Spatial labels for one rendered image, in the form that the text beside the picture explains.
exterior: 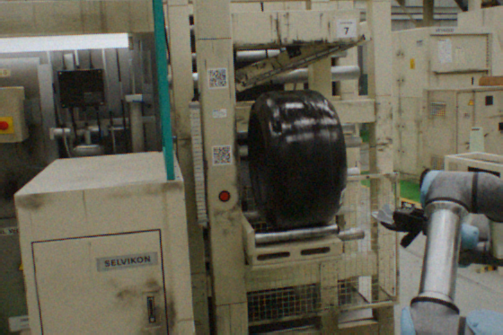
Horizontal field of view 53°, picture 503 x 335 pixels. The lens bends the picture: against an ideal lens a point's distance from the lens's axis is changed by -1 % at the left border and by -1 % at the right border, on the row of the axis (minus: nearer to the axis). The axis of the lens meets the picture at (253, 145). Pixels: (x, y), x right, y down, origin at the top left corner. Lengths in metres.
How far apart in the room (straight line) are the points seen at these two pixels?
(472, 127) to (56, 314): 5.54
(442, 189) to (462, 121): 4.77
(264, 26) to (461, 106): 4.26
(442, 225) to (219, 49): 1.00
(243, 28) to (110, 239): 1.20
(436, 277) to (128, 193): 0.78
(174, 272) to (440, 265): 0.67
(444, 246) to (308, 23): 1.22
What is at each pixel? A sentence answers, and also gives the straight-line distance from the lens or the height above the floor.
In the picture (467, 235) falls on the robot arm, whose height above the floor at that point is 0.98.
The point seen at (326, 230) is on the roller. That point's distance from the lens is 2.01.
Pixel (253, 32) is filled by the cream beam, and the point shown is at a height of 1.69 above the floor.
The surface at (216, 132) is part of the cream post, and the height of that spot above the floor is 1.31.
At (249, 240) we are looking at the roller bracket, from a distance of 1.90.
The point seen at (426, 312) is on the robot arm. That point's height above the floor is 0.95.
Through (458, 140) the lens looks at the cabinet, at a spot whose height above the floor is 0.66.
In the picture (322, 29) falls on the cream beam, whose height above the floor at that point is 1.70.
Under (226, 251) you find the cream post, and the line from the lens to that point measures 2.02.
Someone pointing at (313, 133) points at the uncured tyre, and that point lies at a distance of 1.83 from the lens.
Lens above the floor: 1.52
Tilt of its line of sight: 8 degrees down
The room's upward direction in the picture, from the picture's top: 3 degrees counter-clockwise
